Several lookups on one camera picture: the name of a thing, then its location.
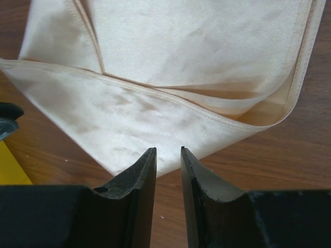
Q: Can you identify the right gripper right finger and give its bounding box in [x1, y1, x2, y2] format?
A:
[180, 147, 330, 247]

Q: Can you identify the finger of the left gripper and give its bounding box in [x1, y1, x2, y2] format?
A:
[0, 102, 24, 141]

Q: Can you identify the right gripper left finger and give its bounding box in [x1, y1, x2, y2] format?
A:
[1, 148, 157, 247]

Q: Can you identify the peach cloth napkin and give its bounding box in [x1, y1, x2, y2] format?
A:
[1, 1, 325, 176]

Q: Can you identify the yellow plastic tray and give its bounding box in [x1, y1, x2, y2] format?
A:
[0, 141, 32, 185]

